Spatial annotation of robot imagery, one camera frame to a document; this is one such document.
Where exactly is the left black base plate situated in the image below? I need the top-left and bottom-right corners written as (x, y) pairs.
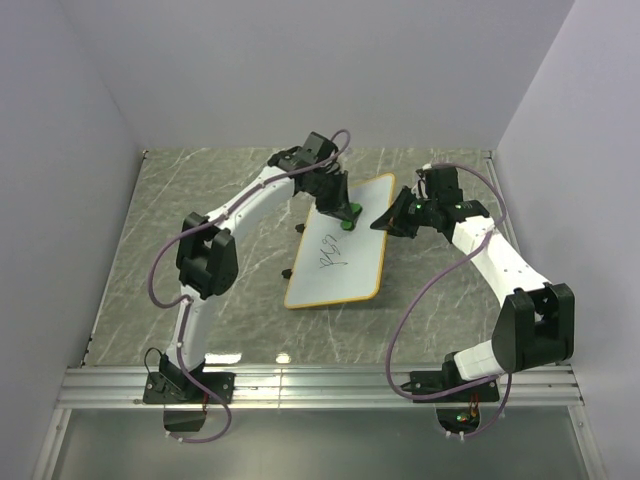
top-left (142, 371), bottom-right (236, 405)

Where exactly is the yellow framed whiteboard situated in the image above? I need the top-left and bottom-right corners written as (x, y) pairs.
top-left (284, 173), bottom-right (396, 310)

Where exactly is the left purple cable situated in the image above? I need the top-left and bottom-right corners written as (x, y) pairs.
top-left (148, 129), bottom-right (351, 445)

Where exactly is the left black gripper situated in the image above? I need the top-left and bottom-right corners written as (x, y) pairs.
top-left (307, 171), bottom-right (355, 225)

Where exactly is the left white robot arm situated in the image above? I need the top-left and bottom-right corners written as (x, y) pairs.
top-left (147, 129), bottom-right (361, 402)

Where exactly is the whiteboard wire stand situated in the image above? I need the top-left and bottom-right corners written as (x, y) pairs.
top-left (281, 223), bottom-right (306, 281)

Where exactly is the green whiteboard eraser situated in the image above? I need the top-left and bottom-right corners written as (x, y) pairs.
top-left (340, 203), bottom-right (362, 231)

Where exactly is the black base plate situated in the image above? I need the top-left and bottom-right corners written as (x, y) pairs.
top-left (142, 371), bottom-right (236, 405)
top-left (400, 371), bottom-right (500, 404)

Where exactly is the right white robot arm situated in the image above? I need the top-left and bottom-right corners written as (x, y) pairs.
top-left (370, 163), bottom-right (575, 400)

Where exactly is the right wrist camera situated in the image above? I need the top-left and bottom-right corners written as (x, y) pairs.
top-left (412, 163), bottom-right (433, 199)

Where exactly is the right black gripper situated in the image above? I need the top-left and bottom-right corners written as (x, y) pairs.
top-left (370, 187), bottom-right (436, 240)

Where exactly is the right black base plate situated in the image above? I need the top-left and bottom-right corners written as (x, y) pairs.
top-left (400, 371), bottom-right (500, 404)

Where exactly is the aluminium mounting rail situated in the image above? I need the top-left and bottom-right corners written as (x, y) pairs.
top-left (55, 365), bottom-right (584, 411)

